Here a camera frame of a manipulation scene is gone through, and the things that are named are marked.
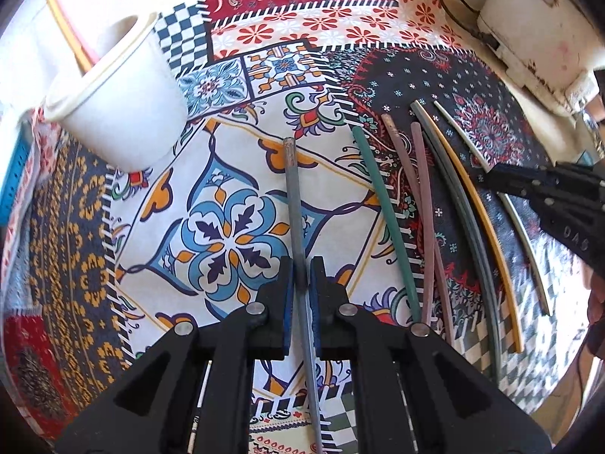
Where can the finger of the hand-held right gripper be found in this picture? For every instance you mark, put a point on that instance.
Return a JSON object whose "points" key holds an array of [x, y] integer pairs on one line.
{"points": [[524, 197], [510, 175]]}

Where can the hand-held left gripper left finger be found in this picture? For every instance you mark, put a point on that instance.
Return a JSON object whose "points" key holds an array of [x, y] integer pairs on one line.
{"points": [[286, 307]]}

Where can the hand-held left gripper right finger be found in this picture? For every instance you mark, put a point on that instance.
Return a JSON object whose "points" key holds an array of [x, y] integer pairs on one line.
{"points": [[316, 314]]}

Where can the light grey chopstick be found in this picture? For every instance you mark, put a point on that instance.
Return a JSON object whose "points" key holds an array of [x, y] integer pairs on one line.
{"points": [[527, 241]]}

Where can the orange chopstick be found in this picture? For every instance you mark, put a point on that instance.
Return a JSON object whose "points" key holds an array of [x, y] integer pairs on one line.
{"points": [[494, 246], [64, 23]]}

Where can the dark grey chopstick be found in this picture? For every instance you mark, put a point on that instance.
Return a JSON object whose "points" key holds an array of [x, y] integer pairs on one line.
{"points": [[472, 236]]}

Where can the grey-blue chopstick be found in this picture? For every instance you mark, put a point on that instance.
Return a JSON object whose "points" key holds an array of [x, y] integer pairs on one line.
{"points": [[298, 208]]}

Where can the pink chopstick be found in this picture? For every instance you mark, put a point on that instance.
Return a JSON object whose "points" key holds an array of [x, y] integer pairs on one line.
{"points": [[87, 52], [427, 288]]}

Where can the brown chopstick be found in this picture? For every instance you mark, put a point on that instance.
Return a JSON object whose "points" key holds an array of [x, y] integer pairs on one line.
{"points": [[396, 144]]}

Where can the green chopstick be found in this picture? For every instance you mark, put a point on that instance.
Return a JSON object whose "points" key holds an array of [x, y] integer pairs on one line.
{"points": [[385, 208]]}

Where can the white cup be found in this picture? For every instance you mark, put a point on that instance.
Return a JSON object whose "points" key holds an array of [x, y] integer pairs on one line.
{"points": [[127, 104]]}

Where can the person's right forearm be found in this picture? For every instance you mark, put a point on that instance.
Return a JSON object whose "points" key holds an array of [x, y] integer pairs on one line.
{"points": [[598, 307]]}

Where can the patterned tablecloth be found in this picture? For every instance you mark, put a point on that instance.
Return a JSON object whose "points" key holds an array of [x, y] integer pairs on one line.
{"points": [[227, 227]]}

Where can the white slow cooker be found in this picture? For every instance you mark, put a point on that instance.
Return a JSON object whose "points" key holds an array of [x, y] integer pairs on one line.
{"points": [[534, 23]]}

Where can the blue basket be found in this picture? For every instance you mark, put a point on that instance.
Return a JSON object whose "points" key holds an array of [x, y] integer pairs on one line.
{"points": [[10, 179]]}

